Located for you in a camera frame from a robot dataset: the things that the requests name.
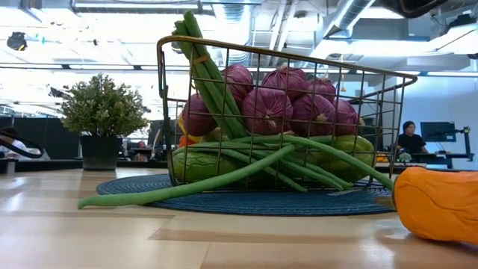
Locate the small light green pepper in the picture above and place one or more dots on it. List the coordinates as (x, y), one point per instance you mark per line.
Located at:
(214, 135)

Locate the orange carrot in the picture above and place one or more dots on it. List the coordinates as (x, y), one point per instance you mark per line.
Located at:
(185, 141)

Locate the green long beans bundle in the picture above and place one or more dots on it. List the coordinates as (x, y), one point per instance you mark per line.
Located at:
(209, 78)

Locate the light green chayote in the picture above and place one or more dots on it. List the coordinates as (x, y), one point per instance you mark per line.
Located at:
(347, 149)

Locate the dark blue round plate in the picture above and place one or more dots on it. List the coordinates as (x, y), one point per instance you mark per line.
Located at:
(261, 205)

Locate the small potted green plant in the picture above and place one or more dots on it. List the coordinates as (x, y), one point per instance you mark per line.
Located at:
(102, 108)

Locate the person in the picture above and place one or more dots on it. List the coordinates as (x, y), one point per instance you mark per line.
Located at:
(411, 142)
(11, 143)

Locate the black computer monitor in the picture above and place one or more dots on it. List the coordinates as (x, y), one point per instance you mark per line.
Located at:
(437, 131)

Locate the dark office desk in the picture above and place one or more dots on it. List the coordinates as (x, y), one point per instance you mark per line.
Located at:
(444, 158)

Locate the orange chili pepper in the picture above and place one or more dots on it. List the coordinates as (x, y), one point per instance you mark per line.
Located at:
(437, 203)

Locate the black ceiling device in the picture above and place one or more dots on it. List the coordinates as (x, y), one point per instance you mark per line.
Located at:
(16, 40)

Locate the black aluminium table frame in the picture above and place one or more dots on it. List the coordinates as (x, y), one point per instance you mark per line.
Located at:
(45, 165)

